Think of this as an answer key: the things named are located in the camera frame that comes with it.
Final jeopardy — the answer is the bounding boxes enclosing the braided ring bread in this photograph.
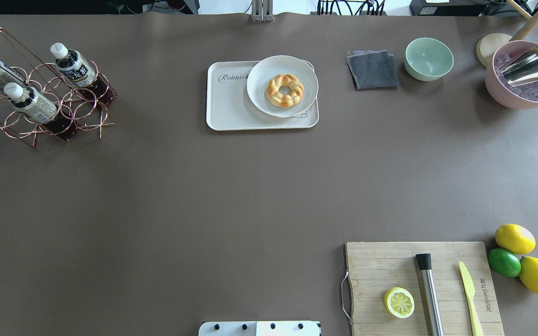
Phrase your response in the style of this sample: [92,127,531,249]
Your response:
[266,74,304,108]

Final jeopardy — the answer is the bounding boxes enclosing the tea bottle dark label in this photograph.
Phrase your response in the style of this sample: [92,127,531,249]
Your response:
[50,42,113,106]

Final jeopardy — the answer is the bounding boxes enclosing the half lemon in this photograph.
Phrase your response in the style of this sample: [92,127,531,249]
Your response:
[384,287,415,319]

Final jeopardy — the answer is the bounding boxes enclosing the pale green bowl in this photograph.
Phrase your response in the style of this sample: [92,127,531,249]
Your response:
[404,37,454,81]

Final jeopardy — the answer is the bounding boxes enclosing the white round plate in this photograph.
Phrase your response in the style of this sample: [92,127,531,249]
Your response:
[247,56,318,118]

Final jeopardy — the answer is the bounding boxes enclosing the steel muddler black tip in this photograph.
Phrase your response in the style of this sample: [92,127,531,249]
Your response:
[416,253,445,336]

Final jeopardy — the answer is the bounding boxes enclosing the round wooden lid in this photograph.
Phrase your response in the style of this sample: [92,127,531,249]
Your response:
[475,33,512,67]

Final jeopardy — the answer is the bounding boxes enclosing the grey folded cloth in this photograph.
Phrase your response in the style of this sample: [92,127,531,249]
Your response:
[346,50,399,90]

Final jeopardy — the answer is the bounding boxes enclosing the green lime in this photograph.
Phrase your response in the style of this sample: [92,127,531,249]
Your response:
[488,247,522,277]

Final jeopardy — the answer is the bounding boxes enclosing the copper wire bottle rack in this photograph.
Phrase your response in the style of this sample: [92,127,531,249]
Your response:
[0,26,117,147]

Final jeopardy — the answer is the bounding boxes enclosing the cream rectangular tray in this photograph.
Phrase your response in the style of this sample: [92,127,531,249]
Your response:
[206,60,319,131]

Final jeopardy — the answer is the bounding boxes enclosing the pink ice bowl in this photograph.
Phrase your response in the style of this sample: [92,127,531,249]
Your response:
[485,41,538,109]

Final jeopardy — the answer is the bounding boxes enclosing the yellow plastic knife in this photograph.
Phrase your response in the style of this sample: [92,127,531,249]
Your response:
[458,261,484,336]

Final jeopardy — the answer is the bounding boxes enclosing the metal ice scoop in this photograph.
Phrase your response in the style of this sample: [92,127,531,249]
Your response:
[500,46,538,87]

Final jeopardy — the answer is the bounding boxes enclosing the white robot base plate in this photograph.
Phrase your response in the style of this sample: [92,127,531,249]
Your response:
[198,320,322,336]

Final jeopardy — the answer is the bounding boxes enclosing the tea bottle white label front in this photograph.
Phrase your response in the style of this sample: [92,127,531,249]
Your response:
[4,83,77,141]

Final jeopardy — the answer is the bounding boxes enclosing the upper whole lemon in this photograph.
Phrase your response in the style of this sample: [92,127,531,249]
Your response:
[495,224,536,255]

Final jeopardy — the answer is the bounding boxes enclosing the bamboo cutting board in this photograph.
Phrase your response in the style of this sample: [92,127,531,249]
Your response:
[346,242,504,336]

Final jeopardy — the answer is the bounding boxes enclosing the wooden stand legs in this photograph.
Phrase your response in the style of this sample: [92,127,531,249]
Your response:
[506,0,538,41]

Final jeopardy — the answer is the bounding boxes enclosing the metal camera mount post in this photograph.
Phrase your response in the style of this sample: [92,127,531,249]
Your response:
[250,0,274,22]

